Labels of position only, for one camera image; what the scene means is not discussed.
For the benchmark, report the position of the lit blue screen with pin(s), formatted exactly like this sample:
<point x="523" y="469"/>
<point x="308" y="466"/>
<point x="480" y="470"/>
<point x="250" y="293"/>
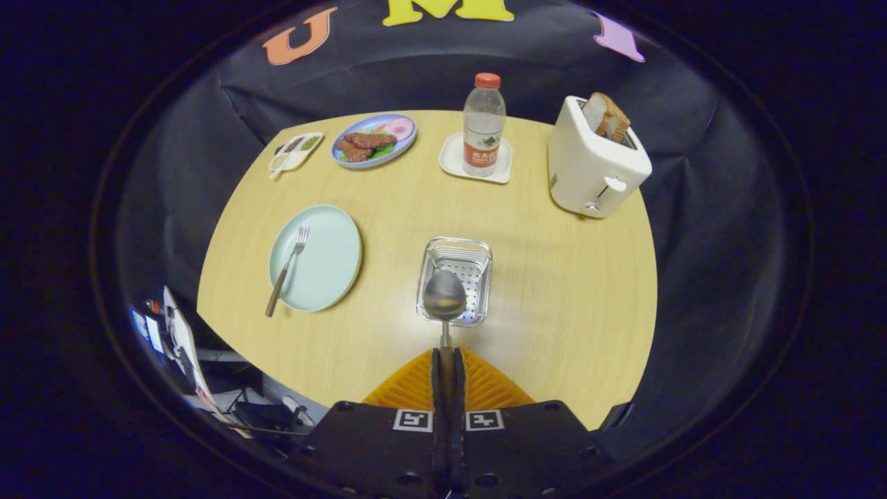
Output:
<point x="149" y="333"/>

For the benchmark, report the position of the white toaster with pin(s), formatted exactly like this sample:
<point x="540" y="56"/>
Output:
<point x="589" y="173"/>

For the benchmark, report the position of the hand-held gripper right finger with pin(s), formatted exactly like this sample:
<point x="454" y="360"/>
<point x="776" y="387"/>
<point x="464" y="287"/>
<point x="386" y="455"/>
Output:
<point x="459" y="416"/>

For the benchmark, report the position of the clear red-capped water bottle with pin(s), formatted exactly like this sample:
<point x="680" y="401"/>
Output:
<point x="483" y="132"/>

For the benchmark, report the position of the brown meat slice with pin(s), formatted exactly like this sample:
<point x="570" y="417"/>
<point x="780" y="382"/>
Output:
<point x="353" y="152"/>
<point x="371" y="139"/>

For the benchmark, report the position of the pale green plate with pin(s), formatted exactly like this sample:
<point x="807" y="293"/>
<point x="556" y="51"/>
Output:
<point x="326" y="263"/>

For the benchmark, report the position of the dark floor equipment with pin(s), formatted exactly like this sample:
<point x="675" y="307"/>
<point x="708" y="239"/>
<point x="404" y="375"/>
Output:
<point x="267" y="416"/>

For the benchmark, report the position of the green lettuce leaf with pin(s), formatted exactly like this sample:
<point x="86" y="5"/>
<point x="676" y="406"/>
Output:
<point x="383" y="150"/>

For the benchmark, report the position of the black backdrop cloth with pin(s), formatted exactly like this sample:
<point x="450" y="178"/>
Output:
<point x="714" y="229"/>

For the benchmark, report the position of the toast bread slice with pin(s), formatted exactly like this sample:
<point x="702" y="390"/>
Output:
<point x="617" y="123"/>
<point x="594" y="111"/>

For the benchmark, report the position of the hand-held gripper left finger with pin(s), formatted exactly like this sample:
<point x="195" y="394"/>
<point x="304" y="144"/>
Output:
<point x="436" y="416"/>

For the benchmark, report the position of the white divided sauce dish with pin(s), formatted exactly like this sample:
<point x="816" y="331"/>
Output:
<point x="294" y="154"/>

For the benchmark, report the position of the black table bracket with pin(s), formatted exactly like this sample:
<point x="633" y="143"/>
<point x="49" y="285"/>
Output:
<point x="615" y="414"/>

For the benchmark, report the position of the pink ham slice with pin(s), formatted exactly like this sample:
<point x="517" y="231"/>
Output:
<point x="400" y="128"/>

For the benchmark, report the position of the white flat board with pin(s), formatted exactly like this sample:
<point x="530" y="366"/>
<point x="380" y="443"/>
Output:
<point x="181" y="339"/>

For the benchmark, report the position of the perforated metal cutlery basket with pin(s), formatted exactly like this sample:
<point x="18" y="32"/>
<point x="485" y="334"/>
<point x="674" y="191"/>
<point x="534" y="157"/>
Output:
<point x="475" y="256"/>

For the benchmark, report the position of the white square coaster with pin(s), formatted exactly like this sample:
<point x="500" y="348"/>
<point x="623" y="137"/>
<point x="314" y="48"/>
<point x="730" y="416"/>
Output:
<point x="452" y="161"/>

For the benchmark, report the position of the blue plate of food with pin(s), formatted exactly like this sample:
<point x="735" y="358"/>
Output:
<point x="405" y="142"/>

